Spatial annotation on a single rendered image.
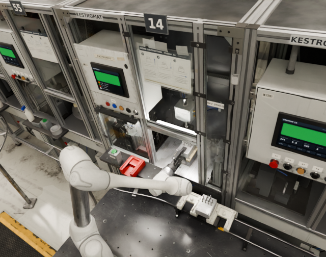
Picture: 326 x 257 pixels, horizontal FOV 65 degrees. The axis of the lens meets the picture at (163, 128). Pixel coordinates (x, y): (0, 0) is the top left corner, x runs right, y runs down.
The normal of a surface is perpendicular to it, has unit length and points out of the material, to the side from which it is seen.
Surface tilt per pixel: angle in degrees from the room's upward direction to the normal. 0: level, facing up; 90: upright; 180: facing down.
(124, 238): 0
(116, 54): 90
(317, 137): 90
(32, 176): 0
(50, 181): 0
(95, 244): 8
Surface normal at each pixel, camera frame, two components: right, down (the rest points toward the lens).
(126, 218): -0.11, -0.73
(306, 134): -0.52, 0.62
